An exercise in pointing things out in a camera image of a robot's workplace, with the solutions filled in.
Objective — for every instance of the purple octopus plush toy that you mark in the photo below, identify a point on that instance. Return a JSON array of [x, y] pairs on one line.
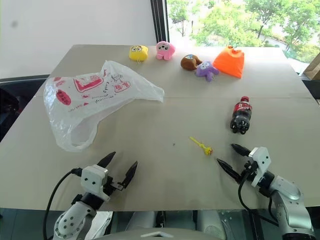
[[206, 70]]

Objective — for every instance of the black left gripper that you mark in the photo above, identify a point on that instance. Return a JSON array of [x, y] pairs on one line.
[[113, 185]]

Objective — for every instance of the small cola bottle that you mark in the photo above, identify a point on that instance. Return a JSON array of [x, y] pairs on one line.
[[241, 115]]

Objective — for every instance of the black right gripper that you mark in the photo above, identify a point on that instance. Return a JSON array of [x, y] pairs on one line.
[[248, 170]]

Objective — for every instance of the yellow minion plush toy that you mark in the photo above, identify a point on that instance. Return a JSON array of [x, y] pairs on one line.
[[138, 53]]

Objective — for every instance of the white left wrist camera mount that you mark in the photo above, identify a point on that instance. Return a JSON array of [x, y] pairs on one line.
[[92, 178]]

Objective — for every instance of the dark chair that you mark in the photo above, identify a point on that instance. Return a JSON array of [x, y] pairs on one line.
[[12, 105]]

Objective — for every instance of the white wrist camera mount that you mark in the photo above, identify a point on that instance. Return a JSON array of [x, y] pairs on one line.
[[261, 162], [92, 178]]

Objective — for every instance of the orange plush toy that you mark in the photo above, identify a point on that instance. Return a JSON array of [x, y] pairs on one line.
[[229, 62]]

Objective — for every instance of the black window frame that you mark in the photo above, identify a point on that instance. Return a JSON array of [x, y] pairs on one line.
[[160, 21]]

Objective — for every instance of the pink plush toy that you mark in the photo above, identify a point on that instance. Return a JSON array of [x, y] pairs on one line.
[[165, 50]]

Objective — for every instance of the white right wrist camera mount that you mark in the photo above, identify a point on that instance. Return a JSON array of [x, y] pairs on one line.
[[261, 162]]

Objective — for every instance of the brown plush toy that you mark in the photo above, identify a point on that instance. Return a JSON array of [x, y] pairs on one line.
[[189, 62]]

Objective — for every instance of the yellow toy stick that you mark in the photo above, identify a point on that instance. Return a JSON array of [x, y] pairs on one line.
[[203, 148]]

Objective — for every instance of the white red-printed plastic bag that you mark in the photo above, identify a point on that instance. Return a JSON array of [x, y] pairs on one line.
[[82, 100]]

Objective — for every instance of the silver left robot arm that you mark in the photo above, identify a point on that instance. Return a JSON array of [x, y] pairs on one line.
[[75, 220]]

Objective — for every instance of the grey robot torso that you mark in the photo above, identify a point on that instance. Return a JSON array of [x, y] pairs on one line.
[[155, 233]]

